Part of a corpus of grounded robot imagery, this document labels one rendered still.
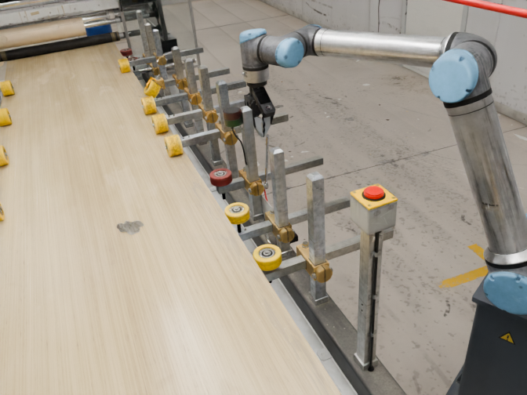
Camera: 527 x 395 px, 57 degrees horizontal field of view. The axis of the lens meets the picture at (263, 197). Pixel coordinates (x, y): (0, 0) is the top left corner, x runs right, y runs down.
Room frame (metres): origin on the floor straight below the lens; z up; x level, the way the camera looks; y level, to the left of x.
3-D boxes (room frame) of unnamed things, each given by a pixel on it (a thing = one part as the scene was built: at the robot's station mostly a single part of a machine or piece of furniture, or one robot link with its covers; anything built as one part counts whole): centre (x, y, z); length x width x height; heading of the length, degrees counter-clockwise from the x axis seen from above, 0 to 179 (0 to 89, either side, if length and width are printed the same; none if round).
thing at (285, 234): (1.32, -0.04, 0.80); 0.13 x 0.06 x 0.05; 20
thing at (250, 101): (1.64, -0.01, 1.15); 0.09 x 0.08 x 0.12; 20
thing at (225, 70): (2.55, 0.29, 0.95); 0.36 x 0.03 x 0.03; 110
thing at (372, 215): (0.82, -0.22, 1.18); 0.07 x 0.07 x 0.08; 20
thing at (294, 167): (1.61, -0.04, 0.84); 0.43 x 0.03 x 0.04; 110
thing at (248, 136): (1.54, 0.03, 0.91); 0.03 x 0.03 x 0.48; 20
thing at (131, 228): (1.26, 0.43, 0.91); 0.09 x 0.07 x 0.02; 63
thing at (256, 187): (1.56, 0.04, 0.85); 0.13 x 0.06 x 0.05; 20
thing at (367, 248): (0.82, -0.22, 0.93); 0.05 x 0.05 x 0.45; 20
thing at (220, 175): (1.54, 0.15, 0.85); 0.08 x 0.08 x 0.11
